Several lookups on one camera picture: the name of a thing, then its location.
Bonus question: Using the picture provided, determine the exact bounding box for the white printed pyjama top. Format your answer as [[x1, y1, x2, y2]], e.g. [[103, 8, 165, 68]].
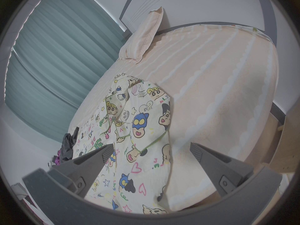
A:
[[72, 73, 174, 215]]

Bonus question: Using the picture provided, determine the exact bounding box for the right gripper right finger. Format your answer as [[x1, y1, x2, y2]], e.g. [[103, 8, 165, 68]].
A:
[[190, 142, 255, 197]]

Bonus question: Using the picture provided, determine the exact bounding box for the black shirt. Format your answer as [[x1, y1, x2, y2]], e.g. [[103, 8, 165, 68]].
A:
[[61, 127, 79, 162]]

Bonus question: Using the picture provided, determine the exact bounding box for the bed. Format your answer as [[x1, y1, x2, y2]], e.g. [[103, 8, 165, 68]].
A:
[[68, 0, 298, 216]]

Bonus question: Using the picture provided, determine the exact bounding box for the blue-green curtain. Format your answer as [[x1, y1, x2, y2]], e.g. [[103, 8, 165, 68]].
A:
[[11, 0, 127, 90], [5, 48, 80, 145]]

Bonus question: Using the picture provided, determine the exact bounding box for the cream pillow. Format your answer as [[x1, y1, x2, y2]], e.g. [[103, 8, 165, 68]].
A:
[[118, 7, 164, 63]]

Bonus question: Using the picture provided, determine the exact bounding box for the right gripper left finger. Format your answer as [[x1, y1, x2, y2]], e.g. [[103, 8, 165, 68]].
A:
[[48, 144, 116, 198]]

